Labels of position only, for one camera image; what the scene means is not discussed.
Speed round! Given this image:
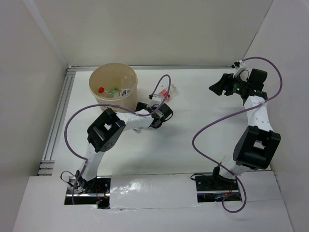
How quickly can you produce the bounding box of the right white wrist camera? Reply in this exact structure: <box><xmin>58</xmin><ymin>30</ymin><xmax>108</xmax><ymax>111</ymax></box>
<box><xmin>233</xmin><ymin>60</ymin><xmax>247</xmax><ymax>78</ymax></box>

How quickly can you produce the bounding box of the blue label clear bottle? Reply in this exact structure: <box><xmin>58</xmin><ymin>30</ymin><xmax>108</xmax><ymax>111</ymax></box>
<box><xmin>121</xmin><ymin>76</ymin><xmax>135</xmax><ymax>96</ymax></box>

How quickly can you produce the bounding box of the green plastic bottle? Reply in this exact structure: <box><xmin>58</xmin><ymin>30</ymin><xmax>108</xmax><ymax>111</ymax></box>
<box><xmin>110</xmin><ymin>88</ymin><xmax>120</xmax><ymax>98</ymax></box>

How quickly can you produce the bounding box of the aluminium frame rail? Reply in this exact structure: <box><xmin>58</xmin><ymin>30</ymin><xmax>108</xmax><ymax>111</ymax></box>
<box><xmin>37</xmin><ymin>68</ymin><xmax>75</xmax><ymax>176</ymax></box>
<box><xmin>67</xmin><ymin>65</ymin><xmax>232</xmax><ymax>72</ymax></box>

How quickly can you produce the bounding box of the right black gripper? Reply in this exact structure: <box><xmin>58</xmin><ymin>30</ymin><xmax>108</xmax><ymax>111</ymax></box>
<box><xmin>209</xmin><ymin>72</ymin><xmax>250</xmax><ymax>96</ymax></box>

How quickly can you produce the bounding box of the tan round paper bin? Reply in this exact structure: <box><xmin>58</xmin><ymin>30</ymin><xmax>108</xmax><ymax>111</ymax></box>
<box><xmin>89</xmin><ymin>63</ymin><xmax>138</xmax><ymax>112</ymax></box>

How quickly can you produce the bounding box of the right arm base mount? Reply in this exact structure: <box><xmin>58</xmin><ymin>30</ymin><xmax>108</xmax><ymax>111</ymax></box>
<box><xmin>190</xmin><ymin>174</ymin><xmax>242</xmax><ymax>203</ymax></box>

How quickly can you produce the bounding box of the aluminium frame rail left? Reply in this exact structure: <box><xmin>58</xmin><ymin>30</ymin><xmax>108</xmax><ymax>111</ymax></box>
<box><xmin>37</xmin><ymin>68</ymin><xmax>75</xmax><ymax>176</ymax></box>

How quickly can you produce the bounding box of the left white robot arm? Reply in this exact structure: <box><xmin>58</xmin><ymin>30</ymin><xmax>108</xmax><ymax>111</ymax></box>
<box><xmin>75</xmin><ymin>102</ymin><xmax>173</xmax><ymax>193</ymax></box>

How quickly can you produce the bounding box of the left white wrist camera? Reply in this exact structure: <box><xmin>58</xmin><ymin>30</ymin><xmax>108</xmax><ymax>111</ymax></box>
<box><xmin>147</xmin><ymin>94</ymin><xmax>162</xmax><ymax>107</ymax></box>

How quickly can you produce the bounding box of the long red label bottle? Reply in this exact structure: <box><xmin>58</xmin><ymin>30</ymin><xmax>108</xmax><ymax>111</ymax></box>
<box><xmin>98</xmin><ymin>87</ymin><xmax>114</xmax><ymax>98</ymax></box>

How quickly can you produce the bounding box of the white tape sheet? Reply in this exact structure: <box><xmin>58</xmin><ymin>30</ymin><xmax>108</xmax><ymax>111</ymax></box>
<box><xmin>110</xmin><ymin>174</ymin><xmax>199</xmax><ymax>210</ymax></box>

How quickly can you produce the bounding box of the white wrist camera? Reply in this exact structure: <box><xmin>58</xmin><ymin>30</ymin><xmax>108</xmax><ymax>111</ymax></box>
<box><xmin>147</xmin><ymin>94</ymin><xmax>162</xmax><ymax>107</ymax></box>
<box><xmin>233</xmin><ymin>60</ymin><xmax>247</xmax><ymax>78</ymax></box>

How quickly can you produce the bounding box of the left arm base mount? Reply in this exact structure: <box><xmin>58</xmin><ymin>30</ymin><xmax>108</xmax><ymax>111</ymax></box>
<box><xmin>60</xmin><ymin>171</ymin><xmax>111</xmax><ymax>210</ymax></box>

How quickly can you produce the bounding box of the aluminium frame rail back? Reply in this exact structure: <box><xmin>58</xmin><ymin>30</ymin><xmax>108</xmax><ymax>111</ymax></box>
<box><xmin>67</xmin><ymin>65</ymin><xmax>232</xmax><ymax>72</ymax></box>

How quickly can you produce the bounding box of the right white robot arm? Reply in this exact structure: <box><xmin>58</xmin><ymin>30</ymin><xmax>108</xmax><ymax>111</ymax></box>
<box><xmin>209</xmin><ymin>69</ymin><xmax>281</xmax><ymax>189</ymax></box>

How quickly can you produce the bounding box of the small red label bottle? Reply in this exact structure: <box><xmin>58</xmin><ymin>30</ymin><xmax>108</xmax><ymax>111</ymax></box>
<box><xmin>158</xmin><ymin>84</ymin><xmax>178</xmax><ymax>101</ymax></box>

